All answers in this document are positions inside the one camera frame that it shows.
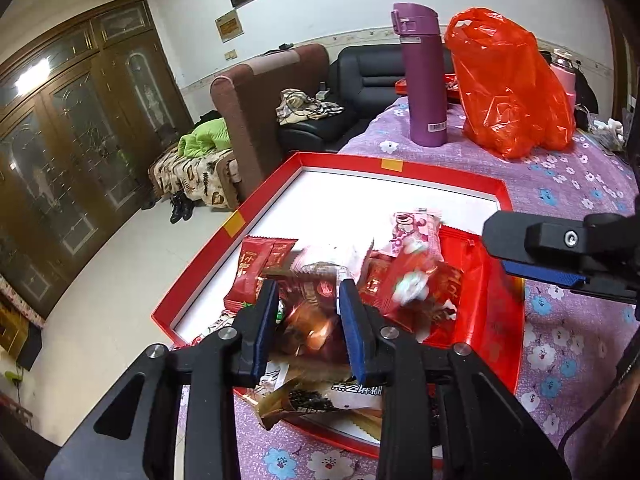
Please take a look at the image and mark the pink bear snack packet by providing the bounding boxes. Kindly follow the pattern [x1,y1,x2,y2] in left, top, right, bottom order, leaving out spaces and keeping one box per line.
[381,209,442,260]

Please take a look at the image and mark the orange plastic bag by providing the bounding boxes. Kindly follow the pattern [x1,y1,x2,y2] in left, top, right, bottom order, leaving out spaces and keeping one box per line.
[445,8,576,159]

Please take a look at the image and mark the patterned blanket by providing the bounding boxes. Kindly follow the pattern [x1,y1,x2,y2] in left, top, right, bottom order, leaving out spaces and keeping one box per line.
[148,144,240,210]

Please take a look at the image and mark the pink thermos bottle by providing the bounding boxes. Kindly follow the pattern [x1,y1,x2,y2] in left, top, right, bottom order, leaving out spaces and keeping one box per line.
[550,49,576,110]

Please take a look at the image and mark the red gift box tray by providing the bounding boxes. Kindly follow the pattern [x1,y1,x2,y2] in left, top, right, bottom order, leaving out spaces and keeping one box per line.
[150,150,526,461]

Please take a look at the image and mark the patterned cloth on sofa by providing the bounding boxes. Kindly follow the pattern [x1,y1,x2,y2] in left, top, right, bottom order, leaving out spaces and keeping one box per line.
[276,89,344,126]

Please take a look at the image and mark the purple thermos bottle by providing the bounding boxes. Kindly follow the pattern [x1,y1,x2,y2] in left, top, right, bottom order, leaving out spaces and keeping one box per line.
[390,3,447,148]

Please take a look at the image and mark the white pink 520 packet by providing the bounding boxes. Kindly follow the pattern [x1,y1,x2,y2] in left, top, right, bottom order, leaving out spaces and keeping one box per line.
[291,238,374,281]

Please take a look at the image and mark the black leather sofa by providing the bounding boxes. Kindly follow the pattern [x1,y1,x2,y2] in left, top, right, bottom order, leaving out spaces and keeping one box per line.
[276,43,457,154]

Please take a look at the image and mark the green cloth on bed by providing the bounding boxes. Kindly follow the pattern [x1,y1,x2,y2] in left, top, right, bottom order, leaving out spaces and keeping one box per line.
[178,117,231,158]

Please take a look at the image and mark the wall plaque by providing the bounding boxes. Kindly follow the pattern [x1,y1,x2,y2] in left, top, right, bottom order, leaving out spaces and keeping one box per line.
[215,9,244,42]

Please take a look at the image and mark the dark red chocolate packet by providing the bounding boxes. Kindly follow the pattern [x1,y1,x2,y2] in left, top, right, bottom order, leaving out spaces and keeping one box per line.
[265,270,348,364]

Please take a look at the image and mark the small red cartoon packet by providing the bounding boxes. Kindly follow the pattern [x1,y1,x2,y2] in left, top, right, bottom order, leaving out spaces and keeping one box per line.
[359,250,464,334]

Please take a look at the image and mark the brown armchair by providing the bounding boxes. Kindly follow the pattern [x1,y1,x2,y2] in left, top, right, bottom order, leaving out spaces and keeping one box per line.
[209,44,330,198]

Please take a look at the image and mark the red gold candy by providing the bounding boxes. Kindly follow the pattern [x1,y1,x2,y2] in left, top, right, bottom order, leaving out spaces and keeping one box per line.
[224,236,296,313]

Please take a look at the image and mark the wooden glass door cabinet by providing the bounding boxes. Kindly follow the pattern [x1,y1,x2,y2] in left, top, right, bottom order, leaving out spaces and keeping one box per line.
[1,0,192,316]

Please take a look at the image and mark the purple floral tablecloth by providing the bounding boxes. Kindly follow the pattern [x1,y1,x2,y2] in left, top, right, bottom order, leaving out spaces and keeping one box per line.
[240,99,639,479]

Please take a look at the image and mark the brown beef jerky packet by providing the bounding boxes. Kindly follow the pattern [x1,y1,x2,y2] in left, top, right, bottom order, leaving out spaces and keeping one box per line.
[243,359,383,438]

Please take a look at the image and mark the red snack packet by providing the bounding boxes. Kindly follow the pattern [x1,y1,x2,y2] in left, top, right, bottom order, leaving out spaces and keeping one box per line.
[424,226,525,391]

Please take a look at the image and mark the black cable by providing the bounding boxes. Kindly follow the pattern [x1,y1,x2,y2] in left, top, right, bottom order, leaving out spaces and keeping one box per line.
[556,328,640,456]

